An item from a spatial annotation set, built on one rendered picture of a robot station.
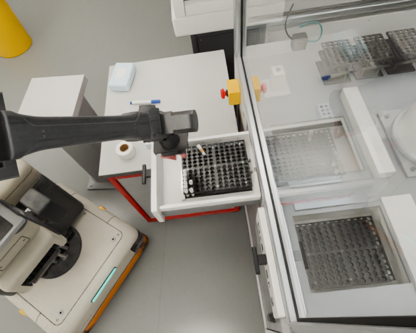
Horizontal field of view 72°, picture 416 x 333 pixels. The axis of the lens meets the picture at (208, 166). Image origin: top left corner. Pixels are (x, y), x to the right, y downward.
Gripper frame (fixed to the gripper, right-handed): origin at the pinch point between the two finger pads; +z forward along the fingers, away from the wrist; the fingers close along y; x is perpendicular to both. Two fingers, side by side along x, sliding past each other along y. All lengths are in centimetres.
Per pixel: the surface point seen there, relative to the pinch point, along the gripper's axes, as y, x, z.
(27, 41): -176, 199, 70
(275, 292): 23.0, -40.4, 7.2
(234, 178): 15.2, -6.1, 9.2
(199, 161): 3.7, 3.2, 10.8
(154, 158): -10.0, 2.5, 3.1
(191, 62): -1, 65, 21
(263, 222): 22.4, -22.1, 7.2
